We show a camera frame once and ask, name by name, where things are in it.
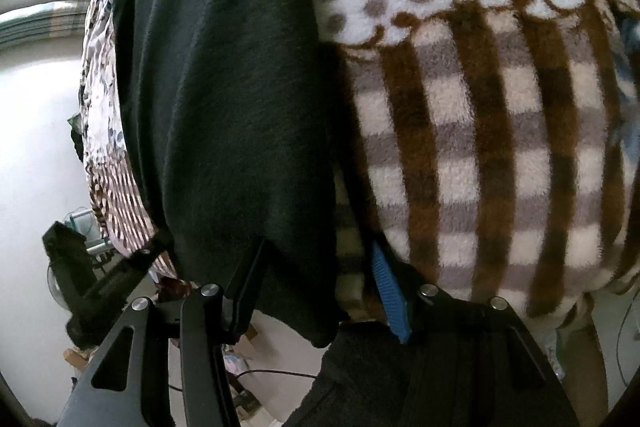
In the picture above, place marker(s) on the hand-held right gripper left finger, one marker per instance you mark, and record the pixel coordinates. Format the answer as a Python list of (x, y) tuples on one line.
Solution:
[(245, 297)]

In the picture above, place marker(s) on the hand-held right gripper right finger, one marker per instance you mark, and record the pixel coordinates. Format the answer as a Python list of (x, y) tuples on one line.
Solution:
[(392, 302)]

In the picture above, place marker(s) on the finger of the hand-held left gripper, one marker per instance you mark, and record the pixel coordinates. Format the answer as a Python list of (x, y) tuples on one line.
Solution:
[(125, 269)]

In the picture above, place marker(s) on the dark striped sweater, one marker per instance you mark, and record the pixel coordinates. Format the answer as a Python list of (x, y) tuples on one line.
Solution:
[(225, 107)]

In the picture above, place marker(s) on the dark green clothes pile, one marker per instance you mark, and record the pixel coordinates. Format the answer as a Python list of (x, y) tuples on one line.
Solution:
[(76, 137)]

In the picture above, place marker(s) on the teal shelf rack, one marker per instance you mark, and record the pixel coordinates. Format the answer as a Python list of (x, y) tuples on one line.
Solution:
[(90, 232)]

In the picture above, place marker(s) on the cardboard box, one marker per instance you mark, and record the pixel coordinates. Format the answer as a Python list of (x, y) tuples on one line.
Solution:
[(247, 339)]

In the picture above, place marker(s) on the person's dark grey pants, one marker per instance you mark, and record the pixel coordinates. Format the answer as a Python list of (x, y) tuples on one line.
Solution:
[(360, 387)]

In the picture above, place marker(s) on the floral fleece blanket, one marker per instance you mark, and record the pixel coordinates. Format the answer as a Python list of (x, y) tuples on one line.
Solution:
[(475, 132)]

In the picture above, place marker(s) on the narrow teal curtain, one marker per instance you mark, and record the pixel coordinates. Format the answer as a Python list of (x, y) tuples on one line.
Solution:
[(45, 24)]

